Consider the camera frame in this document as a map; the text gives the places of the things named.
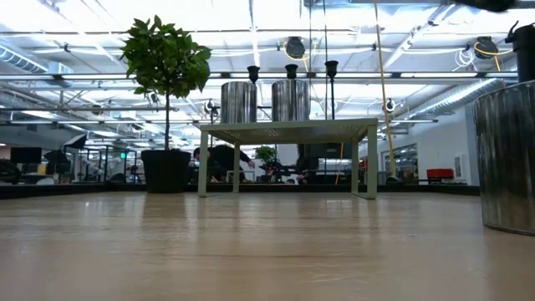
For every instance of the small green office plant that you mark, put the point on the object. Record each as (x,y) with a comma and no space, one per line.
(266,154)

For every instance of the person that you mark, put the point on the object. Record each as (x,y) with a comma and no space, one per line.
(221,161)

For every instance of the black display screen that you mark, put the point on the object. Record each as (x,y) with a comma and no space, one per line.
(330,150)

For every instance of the mint green perforated metal shelf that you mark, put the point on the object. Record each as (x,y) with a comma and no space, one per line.
(292,129)

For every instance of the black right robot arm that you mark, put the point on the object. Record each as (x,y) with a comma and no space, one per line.
(526,54)

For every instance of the black studio softbox light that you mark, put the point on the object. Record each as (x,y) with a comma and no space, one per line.
(76,142)

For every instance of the green tree in black pot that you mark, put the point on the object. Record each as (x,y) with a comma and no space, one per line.
(167,58)

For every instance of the black computer monitor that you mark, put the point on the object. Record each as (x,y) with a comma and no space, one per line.
(26,154)

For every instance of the black aluminium table frame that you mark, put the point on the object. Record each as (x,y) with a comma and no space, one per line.
(83,190)

